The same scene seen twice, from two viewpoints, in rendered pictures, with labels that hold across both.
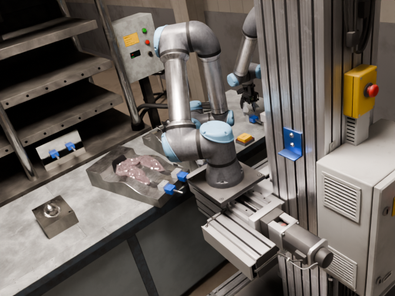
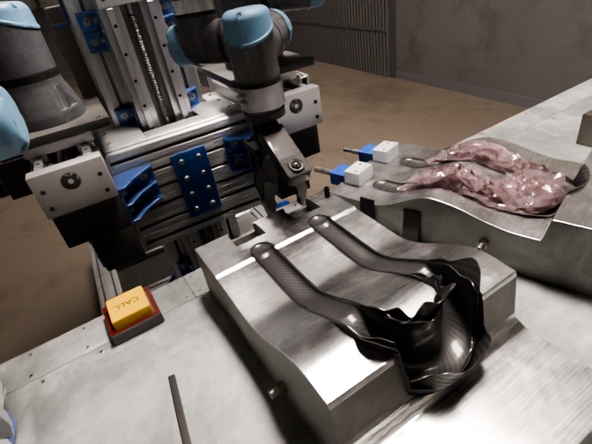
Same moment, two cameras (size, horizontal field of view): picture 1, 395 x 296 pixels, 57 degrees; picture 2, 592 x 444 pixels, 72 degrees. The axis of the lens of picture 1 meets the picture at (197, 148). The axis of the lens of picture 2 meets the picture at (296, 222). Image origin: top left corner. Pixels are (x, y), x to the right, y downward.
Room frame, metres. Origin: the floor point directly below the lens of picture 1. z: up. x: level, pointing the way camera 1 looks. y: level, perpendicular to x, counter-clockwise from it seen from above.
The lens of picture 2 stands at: (2.26, 0.06, 1.26)
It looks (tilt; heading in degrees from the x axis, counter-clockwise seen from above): 33 degrees down; 186
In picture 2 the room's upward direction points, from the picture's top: 10 degrees counter-clockwise
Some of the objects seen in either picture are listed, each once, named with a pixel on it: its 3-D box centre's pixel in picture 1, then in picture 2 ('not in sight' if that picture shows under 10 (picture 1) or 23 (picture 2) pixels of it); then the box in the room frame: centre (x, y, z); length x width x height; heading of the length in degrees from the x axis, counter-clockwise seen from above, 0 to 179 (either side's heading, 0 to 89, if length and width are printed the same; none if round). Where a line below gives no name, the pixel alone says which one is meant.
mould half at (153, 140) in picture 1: (180, 137); (358, 307); (1.89, 0.08, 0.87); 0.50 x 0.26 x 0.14; 33
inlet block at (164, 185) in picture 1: (171, 189); (367, 153); (1.41, 0.16, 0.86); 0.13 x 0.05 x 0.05; 50
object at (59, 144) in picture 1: (49, 138); not in sight; (2.27, 0.97, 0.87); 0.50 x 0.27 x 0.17; 33
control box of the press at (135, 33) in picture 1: (153, 115); not in sight; (2.59, 0.28, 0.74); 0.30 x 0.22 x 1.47; 123
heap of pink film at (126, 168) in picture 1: (136, 166); (481, 169); (1.62, 0.33, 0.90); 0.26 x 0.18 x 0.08; 50
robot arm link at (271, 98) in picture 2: not in sight; (260, 97); (1.58, -0.03, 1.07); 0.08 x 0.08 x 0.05
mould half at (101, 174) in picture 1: (137, 173); (483, 188); (1.62, 0.34, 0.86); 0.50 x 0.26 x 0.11; 50
